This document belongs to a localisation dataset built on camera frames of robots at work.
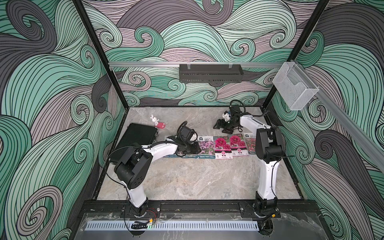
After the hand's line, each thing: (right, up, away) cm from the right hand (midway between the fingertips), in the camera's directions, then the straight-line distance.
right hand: (217, 128), depth 101 cm
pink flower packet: (+14, -11, -3) cm, 18 cm away
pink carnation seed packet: (+3, -12, -6) cm, 13 cm away
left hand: (-12, -11, -13) cm, 21 cm away
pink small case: (-40, +2, +6) cm, 40 cm away
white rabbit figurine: (-44, +6, +3) cm, 44 cm away
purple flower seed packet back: (-8, -11, -3) cm, 14 cm away
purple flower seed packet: (-17, -17, -9) cm, 25 cm away
